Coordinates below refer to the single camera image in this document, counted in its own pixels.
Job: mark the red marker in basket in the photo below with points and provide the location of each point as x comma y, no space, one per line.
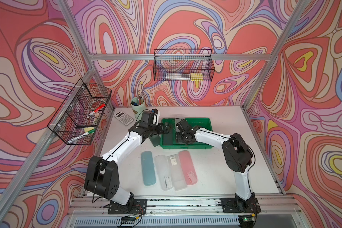
97,110

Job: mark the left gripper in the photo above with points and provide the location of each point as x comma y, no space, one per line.
160,130

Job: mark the green plastic storage tray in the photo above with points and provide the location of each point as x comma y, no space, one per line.
201,122

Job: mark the clear rounded pencil case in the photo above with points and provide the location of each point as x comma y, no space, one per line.
163,172

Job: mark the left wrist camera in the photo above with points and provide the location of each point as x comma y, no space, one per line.
154,116

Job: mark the yellow box in back basket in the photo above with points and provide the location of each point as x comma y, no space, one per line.
196,77

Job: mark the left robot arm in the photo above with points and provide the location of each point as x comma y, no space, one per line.
102,176

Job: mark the black wire basket back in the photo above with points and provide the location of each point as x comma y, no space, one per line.
175,64

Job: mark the black wire basket left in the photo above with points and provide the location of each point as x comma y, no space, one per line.
72,119

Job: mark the green white marker in basket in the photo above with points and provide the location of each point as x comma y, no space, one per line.
77,139

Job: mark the black wire basket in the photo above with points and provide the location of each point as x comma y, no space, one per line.
72,119
175,64

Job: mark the pink pencil case with label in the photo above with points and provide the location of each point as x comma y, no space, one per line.
188,168

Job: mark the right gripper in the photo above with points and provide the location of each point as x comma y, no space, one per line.
178,139

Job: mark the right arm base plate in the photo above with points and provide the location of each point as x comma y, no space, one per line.
237,205

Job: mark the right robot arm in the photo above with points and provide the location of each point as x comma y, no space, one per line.
238,155

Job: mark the dark green pencil case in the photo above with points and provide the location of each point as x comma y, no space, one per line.
168,138

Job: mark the dark green case by tray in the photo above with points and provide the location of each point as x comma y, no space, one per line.
155,140

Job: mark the clear rectangular barcode pencil case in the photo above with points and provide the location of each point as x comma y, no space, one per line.
177,175

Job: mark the light green pen cup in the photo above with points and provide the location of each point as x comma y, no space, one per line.
138,106

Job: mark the white calculator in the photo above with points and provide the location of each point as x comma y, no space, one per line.
123,117

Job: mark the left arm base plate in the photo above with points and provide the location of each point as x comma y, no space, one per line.
134,206

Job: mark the teal pencil case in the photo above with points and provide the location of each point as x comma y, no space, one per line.
148,170

